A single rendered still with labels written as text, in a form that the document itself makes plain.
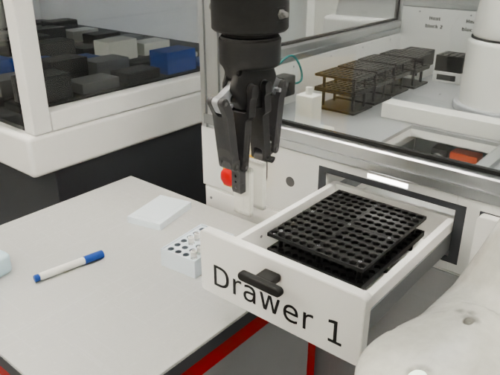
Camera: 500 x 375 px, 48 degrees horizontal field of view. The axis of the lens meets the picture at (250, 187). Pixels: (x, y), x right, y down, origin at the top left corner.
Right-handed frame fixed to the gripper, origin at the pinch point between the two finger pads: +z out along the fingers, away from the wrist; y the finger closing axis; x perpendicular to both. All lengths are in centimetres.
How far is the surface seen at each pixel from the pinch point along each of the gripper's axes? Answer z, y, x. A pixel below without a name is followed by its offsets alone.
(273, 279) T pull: 12.2, 0.7, 4.8
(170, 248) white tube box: 24.5, -9.0, -27.8
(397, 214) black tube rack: 13.6, -30.4, 7.8
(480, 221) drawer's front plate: 11.5, -33.1, 20.8
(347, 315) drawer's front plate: 13.9, -1.1, 15.6
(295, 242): 13.4, -11.1, 0.1
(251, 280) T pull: 12.3, 2.6, 2.6
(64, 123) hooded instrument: 12, -19, -77
